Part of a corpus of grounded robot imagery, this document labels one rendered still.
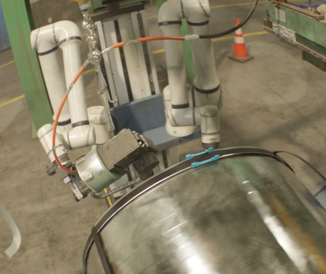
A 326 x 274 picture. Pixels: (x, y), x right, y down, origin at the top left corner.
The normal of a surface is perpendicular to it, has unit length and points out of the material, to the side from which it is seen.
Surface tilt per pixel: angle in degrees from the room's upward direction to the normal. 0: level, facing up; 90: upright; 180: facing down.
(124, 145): 43
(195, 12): 100
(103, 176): 85
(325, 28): 90
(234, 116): 0
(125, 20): 90
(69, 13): 90
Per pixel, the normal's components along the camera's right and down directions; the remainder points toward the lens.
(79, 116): 0.12, -0.07
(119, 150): -0.30, -0.20
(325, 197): -0.15, -0.81
